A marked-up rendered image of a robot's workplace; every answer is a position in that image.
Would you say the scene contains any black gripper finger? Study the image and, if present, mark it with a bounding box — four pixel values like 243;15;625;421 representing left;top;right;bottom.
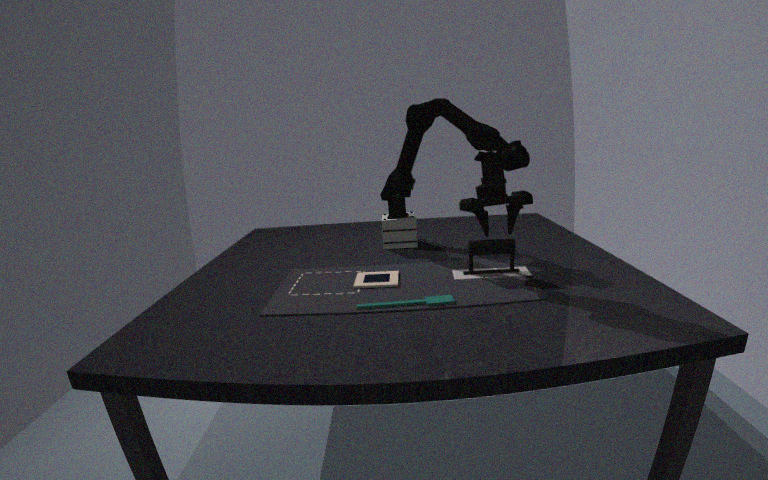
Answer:
506;204;524;234
469;209;489;237

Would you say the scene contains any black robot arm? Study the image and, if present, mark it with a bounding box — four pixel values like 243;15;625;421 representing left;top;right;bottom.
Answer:
380;98;530;219

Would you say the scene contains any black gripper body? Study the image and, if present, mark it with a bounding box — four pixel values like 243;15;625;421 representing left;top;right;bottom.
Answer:
460;172;533;212

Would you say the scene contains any white tile with black centre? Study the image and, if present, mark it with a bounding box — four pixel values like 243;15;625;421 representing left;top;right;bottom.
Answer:
353;271;399;289

